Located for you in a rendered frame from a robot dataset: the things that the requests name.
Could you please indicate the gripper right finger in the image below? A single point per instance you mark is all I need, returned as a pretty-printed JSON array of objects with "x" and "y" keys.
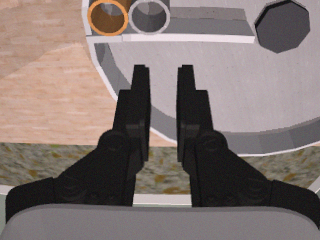
[{"x": 224, "y": 179}]

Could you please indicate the grey metal ring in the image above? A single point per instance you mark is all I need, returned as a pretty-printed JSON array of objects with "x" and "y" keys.
[{"x": 149, "y": 24}]

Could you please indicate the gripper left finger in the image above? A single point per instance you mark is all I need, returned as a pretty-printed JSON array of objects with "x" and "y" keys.
[{"x": 100, "y": 177}]

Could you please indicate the bronze bushing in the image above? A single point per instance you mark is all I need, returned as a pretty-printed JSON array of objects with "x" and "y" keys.
[{"x": 106, "y": 24}]

